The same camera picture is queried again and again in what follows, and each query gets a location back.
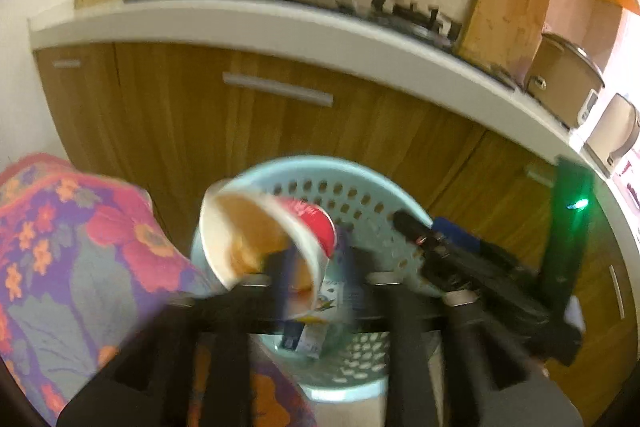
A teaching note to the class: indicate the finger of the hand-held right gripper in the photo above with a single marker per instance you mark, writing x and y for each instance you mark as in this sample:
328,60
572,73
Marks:
457,234
415,232

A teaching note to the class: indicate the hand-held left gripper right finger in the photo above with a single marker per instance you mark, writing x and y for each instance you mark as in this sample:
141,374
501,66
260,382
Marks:
345,259

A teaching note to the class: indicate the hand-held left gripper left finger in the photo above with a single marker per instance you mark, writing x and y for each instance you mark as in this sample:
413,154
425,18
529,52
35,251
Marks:
286,288

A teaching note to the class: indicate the light blue perforated plastic basket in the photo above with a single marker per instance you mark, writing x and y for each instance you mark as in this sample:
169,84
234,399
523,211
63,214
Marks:
350,202

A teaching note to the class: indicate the red and white paper cup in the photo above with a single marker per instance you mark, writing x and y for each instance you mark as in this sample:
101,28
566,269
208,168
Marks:
240,232

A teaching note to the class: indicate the printed wrapper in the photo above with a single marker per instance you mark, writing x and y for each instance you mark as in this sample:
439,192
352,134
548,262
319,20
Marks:
320,338

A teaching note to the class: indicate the pink printed packet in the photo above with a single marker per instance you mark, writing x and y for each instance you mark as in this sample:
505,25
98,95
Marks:
631,182

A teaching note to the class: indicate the beige rice cooker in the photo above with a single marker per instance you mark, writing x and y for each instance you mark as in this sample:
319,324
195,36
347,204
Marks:
560,77

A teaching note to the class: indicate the white electric kettle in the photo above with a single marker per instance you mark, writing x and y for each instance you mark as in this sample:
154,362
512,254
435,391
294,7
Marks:
615,129

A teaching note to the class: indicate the wooden kitchen cabinet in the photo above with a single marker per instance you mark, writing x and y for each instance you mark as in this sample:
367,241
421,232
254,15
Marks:
165,132

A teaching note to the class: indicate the floral printed cloth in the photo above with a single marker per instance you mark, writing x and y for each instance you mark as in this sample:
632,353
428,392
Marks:
75,257

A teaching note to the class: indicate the wooden cutting board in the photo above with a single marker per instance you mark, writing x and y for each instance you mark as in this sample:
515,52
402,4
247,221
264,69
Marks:
505,17

